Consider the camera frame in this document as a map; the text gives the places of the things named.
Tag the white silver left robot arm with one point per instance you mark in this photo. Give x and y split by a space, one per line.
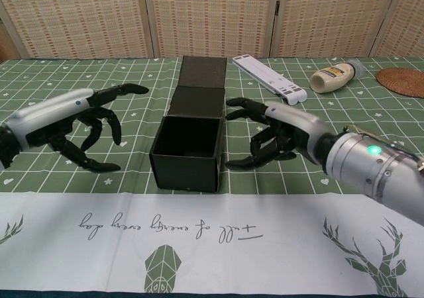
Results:
5 152

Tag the white folding stand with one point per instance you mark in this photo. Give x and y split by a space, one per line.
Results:
265 76

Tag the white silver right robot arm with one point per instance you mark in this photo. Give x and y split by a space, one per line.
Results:
364 165

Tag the round woven rattan coaster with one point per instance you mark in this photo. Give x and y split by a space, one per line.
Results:
404 82

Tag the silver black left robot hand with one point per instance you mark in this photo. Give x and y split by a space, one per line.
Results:
43 116

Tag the cream mayonnaise squeeze bottle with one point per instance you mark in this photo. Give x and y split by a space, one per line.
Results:
331 76

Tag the bamboo folding screen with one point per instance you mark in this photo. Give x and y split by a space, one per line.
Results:
83 13

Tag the green grid deer tablecloth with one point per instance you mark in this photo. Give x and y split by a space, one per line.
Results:
298 185

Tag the black cardboard folding box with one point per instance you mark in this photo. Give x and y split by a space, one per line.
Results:
185 175

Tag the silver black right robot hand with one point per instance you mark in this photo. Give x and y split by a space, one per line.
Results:
298 122

